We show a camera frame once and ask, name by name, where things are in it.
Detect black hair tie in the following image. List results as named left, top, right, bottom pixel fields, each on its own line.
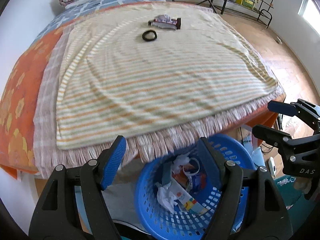
left=141, top=29, right=158, bottom=42

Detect light blue tube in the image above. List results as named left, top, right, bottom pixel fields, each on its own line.
left=162, top=162, right=172, bottom=186

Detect dark blue snack bag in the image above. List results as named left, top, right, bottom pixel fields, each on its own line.
left=183, top=164, right=206, bottom=193

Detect pink fringed plaid blanket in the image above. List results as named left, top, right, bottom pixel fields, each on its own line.
left=32, top=4, right=284, bottom=179

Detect white power adapter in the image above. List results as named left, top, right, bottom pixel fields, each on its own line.
left=267, top=157, right=277, bottom=177

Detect blue plastic laundry basket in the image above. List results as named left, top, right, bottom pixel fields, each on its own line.
left=135, top=134, right=255, bottom=239

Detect striped yellow towel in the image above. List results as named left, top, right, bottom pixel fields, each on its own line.
left=56, top=2, right=279, bottom=150

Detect teal clothing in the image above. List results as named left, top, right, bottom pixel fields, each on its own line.
left=274, top=175, right=316, bottom=232

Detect blue checkered bedsheet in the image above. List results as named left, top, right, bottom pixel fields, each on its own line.
left=34, top=0, right=162, bottom=41

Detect black clothes rack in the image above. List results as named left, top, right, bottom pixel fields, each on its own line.
left=224, top=0, right=283, bottom=29

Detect window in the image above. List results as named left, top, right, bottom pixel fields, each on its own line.
left=298, top=0, right=320, bottom=35

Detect long colourful snack wrapper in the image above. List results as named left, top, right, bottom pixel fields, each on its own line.
left=169, top=173, right=208, bottom=216

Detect orange floral bedsheet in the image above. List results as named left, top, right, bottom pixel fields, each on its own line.
left=0, top=0, right=286, bottom=181

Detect black cables on floor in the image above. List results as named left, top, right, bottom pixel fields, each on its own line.
left=237, top=114, right=284, bottom=156

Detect white tissue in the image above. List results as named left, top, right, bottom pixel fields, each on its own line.
left=171, top=154, right=190, bottom=174
left=155, top=183, right=177, bottom=214

